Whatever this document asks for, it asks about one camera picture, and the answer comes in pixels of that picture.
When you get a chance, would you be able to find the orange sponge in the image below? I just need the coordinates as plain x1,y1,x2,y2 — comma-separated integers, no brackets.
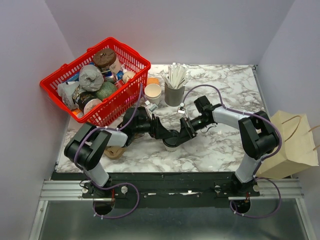
146,77,160,85

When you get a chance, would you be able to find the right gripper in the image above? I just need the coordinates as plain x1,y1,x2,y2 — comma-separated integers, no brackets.
175,115,211,146

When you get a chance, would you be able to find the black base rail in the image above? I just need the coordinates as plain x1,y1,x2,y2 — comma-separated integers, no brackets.
82,172,260,209

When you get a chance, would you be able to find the white paper cup stack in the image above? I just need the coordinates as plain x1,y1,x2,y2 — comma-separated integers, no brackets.
144,83,162,105

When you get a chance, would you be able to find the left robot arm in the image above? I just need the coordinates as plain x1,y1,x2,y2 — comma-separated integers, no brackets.
64,106,179,198

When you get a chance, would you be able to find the grey straw holder cup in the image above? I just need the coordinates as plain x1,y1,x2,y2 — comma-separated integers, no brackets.
164,84,185,107

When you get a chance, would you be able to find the red plastic basket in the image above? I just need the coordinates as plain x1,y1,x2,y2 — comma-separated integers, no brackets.
40,37,151,127

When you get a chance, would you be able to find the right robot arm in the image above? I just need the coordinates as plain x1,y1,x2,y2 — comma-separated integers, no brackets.
166,96,282,196

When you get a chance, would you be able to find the grey crumpled paper bag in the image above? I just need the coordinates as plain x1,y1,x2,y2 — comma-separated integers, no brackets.
78,64,104,92

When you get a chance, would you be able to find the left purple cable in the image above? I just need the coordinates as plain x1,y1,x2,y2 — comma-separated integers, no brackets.
73,82,151,220

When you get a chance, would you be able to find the white crumpled paper wrapper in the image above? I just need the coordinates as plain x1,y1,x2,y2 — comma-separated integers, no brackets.
57,81,80,110

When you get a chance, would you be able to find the white paper straws bundle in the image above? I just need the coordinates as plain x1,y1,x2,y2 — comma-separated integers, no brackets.
160,62,191,90

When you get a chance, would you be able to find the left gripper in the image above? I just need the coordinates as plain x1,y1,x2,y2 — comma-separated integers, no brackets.
132,113,173,140

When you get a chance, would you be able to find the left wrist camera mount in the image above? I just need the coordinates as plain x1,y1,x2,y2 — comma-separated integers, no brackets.
145,100,158,118

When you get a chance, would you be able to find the black coffee cup lid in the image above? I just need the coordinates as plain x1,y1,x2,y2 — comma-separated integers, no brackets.
162,129,179,148

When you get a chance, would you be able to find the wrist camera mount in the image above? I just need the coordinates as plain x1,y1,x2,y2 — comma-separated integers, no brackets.
177,102,188,118
145,100,158,118

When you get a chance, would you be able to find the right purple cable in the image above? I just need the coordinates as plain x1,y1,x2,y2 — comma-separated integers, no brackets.
180,84,284,219

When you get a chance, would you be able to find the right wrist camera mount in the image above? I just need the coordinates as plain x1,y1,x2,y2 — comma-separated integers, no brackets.
177,102,188,118

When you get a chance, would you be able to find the black printed paper cup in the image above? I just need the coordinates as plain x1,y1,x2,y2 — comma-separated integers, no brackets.
72,91,102,115

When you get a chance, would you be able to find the green avocado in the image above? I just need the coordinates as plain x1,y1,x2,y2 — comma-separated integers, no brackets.
95,82,118,101

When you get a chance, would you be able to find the cardboard cup carrier tray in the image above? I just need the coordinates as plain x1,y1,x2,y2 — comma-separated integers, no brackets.
103,146,126,160

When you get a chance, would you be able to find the brown paper bag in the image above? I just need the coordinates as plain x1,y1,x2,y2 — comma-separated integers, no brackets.
256,110,319,179

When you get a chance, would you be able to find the brown lidded ice cream tub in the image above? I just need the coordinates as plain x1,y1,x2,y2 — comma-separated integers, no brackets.
92,48,117,69

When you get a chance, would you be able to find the purple cable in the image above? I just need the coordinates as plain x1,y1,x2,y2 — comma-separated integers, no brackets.
73,82,151,220
180,84,284,219

